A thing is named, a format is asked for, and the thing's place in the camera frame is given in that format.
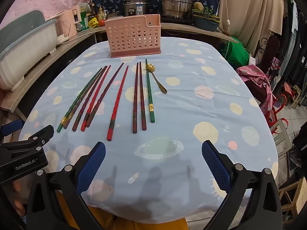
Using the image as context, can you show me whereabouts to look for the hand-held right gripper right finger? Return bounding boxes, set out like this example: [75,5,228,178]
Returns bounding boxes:
[201,140,283,230]

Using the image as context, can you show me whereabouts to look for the green plastic bag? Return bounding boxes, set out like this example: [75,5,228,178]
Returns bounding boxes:
[221,37,251,69]

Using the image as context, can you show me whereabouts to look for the green chopstick gold band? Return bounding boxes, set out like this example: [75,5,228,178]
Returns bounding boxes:
[145,59,155,123]
[57,68,103,133]

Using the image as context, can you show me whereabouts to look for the pink kitchen appliance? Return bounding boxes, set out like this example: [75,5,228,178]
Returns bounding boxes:
[60,4,82,35]

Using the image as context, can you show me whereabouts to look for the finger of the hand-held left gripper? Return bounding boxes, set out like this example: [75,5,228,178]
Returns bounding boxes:
[0,121,24,137]
[14,125,55,146]

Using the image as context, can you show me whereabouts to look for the person's left hand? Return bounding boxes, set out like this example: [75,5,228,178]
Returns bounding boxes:
[12,180,27,217]

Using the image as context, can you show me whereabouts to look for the dark red straight chopstick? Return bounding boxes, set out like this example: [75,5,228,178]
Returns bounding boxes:
[132,62,139,134]
[139,62,147,131]

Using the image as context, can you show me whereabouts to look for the white kitchen appliance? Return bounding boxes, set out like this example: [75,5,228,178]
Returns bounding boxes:
[51,13,72,44]

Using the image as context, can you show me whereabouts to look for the pink floral cloth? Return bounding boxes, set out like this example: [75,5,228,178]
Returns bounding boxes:
[236,65,274,115]

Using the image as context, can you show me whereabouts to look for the brown chopstick gold band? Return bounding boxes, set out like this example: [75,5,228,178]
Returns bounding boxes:
[63,66,107,129]

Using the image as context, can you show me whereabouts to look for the black induction cooker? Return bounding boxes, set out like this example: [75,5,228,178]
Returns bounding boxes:
[160,17,193,25]

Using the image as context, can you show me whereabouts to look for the hanging dark clothes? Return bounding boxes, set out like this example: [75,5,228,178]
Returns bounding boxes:
[281,0,307,89]

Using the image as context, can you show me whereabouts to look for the green leafy vegetables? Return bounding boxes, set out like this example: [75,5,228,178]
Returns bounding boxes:
[192,7,220,21]

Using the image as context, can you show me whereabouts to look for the blue plastic basin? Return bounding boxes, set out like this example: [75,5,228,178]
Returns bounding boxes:
[192,16,220,32]

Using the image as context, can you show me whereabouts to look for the green packet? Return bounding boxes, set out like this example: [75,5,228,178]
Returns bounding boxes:
[79,3,90,31]

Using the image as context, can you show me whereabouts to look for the yellow pants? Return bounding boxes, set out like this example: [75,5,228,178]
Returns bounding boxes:
[56,189,190,230]

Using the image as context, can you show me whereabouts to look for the dark red twisted chopstick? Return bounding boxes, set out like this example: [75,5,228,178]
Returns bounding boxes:
[72,65,111,132]
[86,62,124,128]

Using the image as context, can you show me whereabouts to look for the pink perforated utensil basket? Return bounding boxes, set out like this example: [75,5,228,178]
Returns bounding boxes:
[105,14,162,58]

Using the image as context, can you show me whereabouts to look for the white cable with switch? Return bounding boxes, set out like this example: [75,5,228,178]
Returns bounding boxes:
[224,0,232,60]

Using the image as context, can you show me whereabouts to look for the wooden stool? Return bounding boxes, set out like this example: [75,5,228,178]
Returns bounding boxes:
[278,176,307,218]

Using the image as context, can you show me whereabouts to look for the white dish drainer tub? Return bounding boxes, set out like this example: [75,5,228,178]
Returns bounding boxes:
[0,10,58,91]

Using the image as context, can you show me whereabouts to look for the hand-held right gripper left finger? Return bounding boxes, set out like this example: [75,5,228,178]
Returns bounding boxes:
[25,141,106,230]

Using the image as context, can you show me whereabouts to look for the gold flower spoon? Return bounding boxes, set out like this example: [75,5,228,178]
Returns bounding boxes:
[145,62,168,94]

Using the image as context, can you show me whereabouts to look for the beige curtain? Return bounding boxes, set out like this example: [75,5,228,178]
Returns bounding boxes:
[218,0,285,46]

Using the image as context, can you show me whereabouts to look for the steel steamer pot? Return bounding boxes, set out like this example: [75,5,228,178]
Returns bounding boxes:
[160,0,199,19]

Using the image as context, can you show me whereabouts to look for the blue printed tablecloth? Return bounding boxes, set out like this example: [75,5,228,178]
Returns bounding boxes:
[19,37,279,221]

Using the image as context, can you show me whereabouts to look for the wooden countertop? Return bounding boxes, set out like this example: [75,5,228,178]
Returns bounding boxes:
[0,23,239,113]

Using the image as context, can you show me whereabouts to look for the steel rice cooker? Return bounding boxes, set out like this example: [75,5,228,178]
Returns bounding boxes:
[123,0,149,17]

